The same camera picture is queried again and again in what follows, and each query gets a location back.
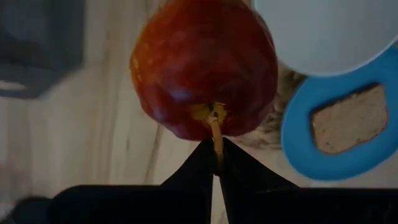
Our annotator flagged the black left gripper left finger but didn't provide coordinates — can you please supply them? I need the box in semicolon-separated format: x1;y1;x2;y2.
49;138;216;224

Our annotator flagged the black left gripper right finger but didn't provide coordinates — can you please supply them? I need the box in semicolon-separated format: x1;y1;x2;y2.
217;136;398;224

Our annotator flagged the blue round plate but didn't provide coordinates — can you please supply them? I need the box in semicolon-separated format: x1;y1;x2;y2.
280;46;398;182

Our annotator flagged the brown toast slice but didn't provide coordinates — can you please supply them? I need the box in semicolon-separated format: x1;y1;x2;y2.
310;84;389;156

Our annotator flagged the red apple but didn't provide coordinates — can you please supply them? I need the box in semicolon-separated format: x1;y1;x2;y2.
129;0;279;175

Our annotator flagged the round woven straw placemat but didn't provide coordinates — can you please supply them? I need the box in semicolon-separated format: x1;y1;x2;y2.
236;62;307;150

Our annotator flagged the white ceramic bowl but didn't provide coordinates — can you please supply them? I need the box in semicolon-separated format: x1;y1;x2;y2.
251;0;398;78

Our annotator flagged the gray plastic basket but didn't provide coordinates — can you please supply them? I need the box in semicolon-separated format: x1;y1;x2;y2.
0;0;86;100

